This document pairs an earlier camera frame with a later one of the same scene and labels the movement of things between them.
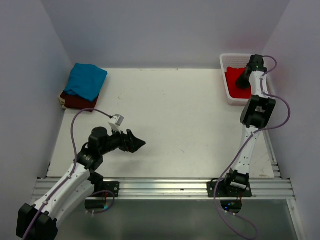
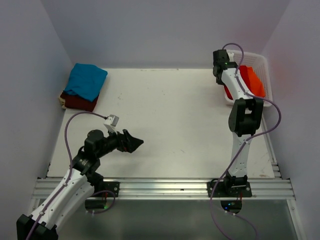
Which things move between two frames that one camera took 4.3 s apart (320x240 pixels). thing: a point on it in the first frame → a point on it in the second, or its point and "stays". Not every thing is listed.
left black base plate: x=111 y=186 stays
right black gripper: x=242 y=84 → x=220 y=82
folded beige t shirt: x=62 y=101 stays
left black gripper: x=131 y=146 stays
